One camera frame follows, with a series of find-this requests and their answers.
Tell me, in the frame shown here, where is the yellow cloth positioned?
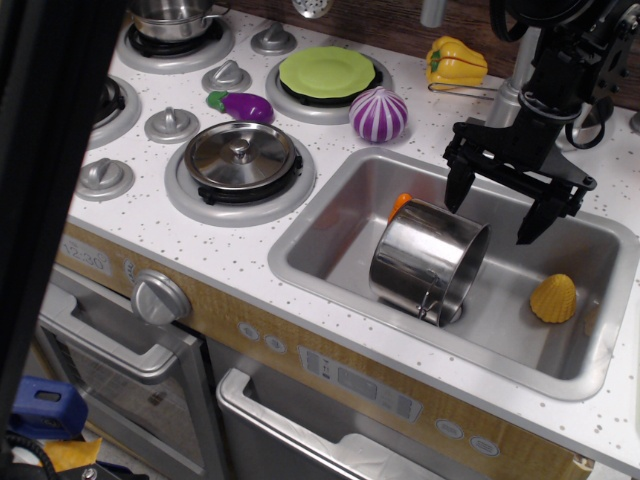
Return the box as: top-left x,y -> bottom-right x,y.
43,438 -> 102,473

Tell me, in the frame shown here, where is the silver toy faucet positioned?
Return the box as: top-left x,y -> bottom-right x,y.
419,0 -> 616,151

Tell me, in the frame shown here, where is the silver oven knob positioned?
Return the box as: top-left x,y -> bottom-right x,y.
130,269 -> 192,325

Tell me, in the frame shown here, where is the silver slotted spoon head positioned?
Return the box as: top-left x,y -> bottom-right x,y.
292,0 -> 334,20

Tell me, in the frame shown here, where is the stainless steel pot lid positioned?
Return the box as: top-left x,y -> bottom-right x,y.
183,121 -> 297,191

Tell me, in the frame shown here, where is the black camera frame bar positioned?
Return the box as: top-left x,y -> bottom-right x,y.
0,0 -> 132,441

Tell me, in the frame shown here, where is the blue clamp tool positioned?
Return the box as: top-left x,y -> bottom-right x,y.
9,375 -> 88,440

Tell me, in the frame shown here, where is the yellow toy corn piece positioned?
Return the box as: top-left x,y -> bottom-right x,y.
529,274 -> 577,324

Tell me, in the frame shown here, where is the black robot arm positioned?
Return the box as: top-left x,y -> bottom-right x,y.
444,1 -> 639,244

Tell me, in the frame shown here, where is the purple toy eggplant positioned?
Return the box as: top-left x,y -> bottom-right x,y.
206,91 -> 275,123

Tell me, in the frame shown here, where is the oven door with handle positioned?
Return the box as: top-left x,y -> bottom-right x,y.
36,266 -> 228,479

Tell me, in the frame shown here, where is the grey stove knob front left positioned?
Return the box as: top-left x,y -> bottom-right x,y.
75,158 -> 135,202

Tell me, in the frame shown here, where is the green toy plate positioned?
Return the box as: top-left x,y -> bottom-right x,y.
278,46 -> 376,99

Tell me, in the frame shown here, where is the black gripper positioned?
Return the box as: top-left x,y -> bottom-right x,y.
444,92 -> 596,245

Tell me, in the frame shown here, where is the yellow toy bell pepper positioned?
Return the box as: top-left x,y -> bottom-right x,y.
426,36 -> 489,89

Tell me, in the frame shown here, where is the grey stove knob upper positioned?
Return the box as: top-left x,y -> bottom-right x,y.
201,60 -> 252,93

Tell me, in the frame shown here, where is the grey stove knob middle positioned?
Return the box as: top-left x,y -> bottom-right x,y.
144,107 -> 200,144

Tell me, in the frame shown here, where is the small steel pot on burner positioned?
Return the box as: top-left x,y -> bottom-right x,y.
128,0 -> 231,43

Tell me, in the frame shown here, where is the silver sink basin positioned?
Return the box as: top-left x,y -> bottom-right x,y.
268,148 -> 639,401

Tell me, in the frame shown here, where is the dishwasher door with handle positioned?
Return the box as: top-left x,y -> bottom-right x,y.
216,368 -> 481,479

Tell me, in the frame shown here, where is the purple striped toy onion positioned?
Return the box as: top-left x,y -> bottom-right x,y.
349,86 -> 408,143

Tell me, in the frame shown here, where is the grey stove knob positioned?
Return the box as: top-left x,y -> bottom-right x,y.
144,107 -> 200,144
201,60 -> 252,93
250,22 -> 297,56
75,158 -> 135,202

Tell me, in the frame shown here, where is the orange toy carrot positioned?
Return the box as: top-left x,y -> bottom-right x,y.
387,193 -> 413,223

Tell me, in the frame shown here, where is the black coil burner left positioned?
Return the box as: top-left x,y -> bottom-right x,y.
93,76 -> 126,128

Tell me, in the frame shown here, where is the grey stove knob back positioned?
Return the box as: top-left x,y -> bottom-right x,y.
250,22 -> 297,56

